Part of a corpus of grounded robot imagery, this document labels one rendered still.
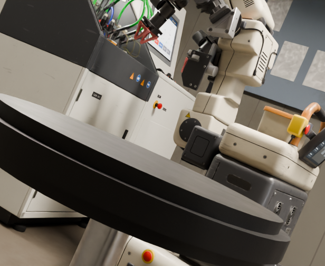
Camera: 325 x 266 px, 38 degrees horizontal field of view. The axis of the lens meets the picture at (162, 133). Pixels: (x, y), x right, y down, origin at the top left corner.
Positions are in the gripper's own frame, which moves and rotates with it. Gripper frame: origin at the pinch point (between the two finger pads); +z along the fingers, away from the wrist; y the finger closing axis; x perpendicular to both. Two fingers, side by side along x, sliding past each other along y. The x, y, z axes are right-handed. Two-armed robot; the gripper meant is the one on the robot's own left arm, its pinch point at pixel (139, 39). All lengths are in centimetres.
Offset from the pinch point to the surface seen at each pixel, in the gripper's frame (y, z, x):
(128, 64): -24.9, 16.1, -14.1
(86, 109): -7.1, 40.8, 0.9
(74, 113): 0.5, 43.7, 3.7
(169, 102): -89, 25, -21
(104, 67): -6.5, 21.8, -8.2
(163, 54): -101, 10, -59
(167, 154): -123, 55, -12
